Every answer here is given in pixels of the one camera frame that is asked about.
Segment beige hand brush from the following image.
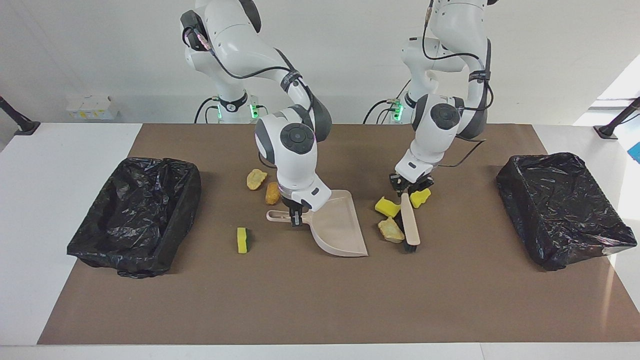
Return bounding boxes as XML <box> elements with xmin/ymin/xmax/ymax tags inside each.
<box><xmin>399</xmin><ymin>191</ymin><xmax>422</xmax><ymax>253</ymax></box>

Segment brown table mat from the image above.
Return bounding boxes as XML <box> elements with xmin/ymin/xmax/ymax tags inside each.
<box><xmin>37</xmin><ymin>123</ymin><xmax>640</xmax><ymax>346</ymax></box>

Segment black right base cable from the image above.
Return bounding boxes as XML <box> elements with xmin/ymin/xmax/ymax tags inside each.
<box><xmin>194</xmin><ymin>96</ymin><xmax>221</xmax><ymax>124</ymax></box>

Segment beige plastic dustpan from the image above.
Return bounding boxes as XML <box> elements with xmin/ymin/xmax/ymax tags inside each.
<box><xmin>266</xmin><ymin>189</ymin><xmax>370</xmax><ymax>258</ymax></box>

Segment yellow sponge chunk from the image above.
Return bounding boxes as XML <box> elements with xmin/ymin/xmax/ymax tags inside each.
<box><xmin>374</xmin><ymin>196</ymin><xmax>402</xmax><ymax>219</ymax></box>

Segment white wall boxes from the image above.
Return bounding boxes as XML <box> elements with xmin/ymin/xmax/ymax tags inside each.
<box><xmin>65</xmin><ymin>95</ymin><xmax>121</xmax><ymax>121</ymax></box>

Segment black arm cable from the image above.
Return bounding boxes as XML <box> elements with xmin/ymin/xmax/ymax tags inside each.
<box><xmin>182</xmin><ymin>24</ymin><xmax>321</xmax><ymax>118</ymax></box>
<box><xmin>421</xmin><ymin>0</ymin><xmax>496</xmax><ymax>169</ymax></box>

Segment black left base cable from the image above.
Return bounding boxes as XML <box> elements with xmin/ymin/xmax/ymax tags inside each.
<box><xmin>362</xmin><ymin>80</ymin><xmax>401</xmax><ymax>125</ymax></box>

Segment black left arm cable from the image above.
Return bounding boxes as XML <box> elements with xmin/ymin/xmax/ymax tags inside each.
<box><xmin>421</xmin><ymin>0</ymin><xmax>496</xmax><ymax>169</ymax></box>

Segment black camera stand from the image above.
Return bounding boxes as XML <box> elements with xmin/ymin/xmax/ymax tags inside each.
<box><xmin>593</xmin><ymin>96</ymin><xmax>640</xmax><ymax>140</ymax></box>
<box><xmin>0</xmin><ymin>95</ymin><xmax>41</xmax><ymax>136</ymax></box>

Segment notched yellow sponge piece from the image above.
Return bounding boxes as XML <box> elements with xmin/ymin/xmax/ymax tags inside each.
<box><xmin>409</xmin><ymin>187</ymin><xmax>432</xmax><ymax>209</ymax></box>

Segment black base cable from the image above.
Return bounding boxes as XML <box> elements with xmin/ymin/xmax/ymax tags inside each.
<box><xmin>362</xmin><ymin>80</ymin><xmax>401</xmax><ymax>125</ymax></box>
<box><xmin>194</xmin><ymin>96</ymin><xmax>221</xmax><ymax>124</ymax></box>

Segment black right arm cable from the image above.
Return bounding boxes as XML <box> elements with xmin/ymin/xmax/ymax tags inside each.
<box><xmin>182</xmin><ymin>24</ymin><xmax>321</xmax><ymax>118</ymax></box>

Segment beige sponge scrap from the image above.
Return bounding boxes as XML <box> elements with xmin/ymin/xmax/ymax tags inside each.
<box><xmin>246</xmin><ymin>169</ymin><xmax>269</xmax><ymax>191</ymax></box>
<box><xmin>377</xmin><ymin>216</ymin><xmax>406</xmax><ymax>245</ymax></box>

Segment black bag lined bin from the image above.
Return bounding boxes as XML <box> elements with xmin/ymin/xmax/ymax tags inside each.
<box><xmin>496</xmin><ymin>152</ymin><xmax>638</xmax><ymax>272</ymax></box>
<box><xmin>66</xmin><ymin>157</ymin><xmax>202</xmax><ymax>279</ymax></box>

